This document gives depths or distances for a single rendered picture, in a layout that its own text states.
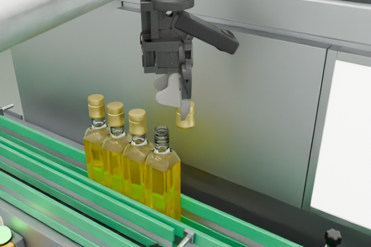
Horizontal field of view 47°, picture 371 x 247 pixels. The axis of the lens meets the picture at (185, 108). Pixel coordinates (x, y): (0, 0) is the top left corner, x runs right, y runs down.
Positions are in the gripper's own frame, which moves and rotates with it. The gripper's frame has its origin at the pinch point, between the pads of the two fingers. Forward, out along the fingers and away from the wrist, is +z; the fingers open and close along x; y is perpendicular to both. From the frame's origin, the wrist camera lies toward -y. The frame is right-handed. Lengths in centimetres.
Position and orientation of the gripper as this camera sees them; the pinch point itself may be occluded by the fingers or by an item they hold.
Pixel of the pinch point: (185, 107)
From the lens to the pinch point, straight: 77.3
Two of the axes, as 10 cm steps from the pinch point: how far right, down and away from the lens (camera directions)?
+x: 1.1, 4.6, -8.8
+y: -9.9, 0.6, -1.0
